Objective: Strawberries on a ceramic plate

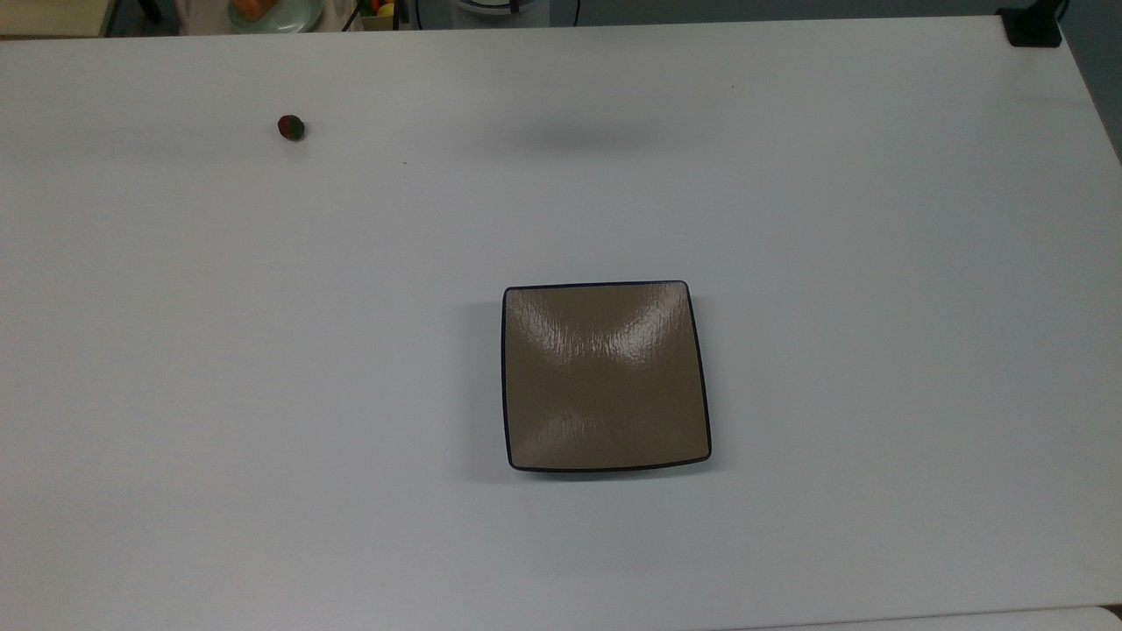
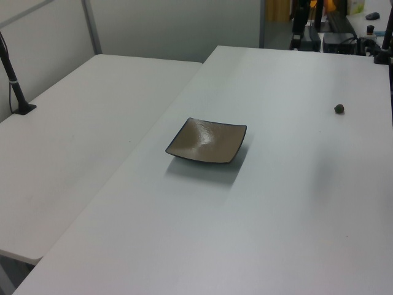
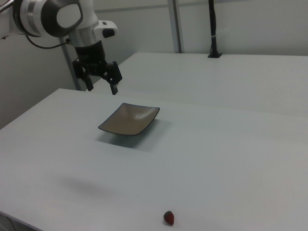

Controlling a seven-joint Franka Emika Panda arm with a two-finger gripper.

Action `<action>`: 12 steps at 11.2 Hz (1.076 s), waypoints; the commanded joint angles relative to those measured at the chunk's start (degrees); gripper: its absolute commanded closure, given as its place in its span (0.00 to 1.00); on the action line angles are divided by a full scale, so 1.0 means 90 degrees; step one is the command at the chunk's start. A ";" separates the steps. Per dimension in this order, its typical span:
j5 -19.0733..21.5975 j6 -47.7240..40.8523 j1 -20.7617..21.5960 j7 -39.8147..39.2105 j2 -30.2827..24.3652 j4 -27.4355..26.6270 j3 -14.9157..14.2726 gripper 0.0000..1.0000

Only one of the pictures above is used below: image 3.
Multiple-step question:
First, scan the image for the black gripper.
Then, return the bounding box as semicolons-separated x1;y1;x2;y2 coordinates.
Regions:
72;41;123;95

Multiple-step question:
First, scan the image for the red strawberry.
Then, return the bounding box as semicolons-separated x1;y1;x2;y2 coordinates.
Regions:
163;210;176;226

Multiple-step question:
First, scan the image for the square brown ceramic plate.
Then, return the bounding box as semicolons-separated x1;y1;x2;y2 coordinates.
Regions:
98;103;161;136

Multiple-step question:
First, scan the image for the black pole with base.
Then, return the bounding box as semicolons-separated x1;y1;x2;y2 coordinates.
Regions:
207;0;223;59

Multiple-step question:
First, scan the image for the grey metal frame post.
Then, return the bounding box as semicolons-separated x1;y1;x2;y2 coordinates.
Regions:
167;0;182;53
62;39;88;92

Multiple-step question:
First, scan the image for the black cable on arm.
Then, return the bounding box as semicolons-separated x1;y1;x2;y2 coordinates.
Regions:
26;35;71;50

